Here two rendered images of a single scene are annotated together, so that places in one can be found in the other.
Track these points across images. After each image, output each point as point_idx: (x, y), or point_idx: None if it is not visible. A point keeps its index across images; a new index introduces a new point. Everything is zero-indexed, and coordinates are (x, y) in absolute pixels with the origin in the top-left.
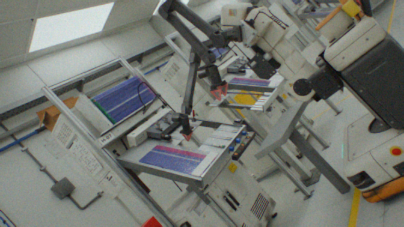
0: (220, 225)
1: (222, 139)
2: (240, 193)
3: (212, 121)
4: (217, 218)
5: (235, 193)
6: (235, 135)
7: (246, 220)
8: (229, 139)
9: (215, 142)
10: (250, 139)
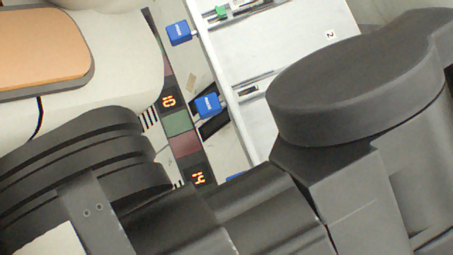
0: (166, 8)
1: (287, 64)
2: (232, 171)
3: None
4: (182, 8)
5: (235, 144)
6: (238, 110)
7: (161, 139)
8: (247, 80)
9: (296, 23)
10: (180, 174)
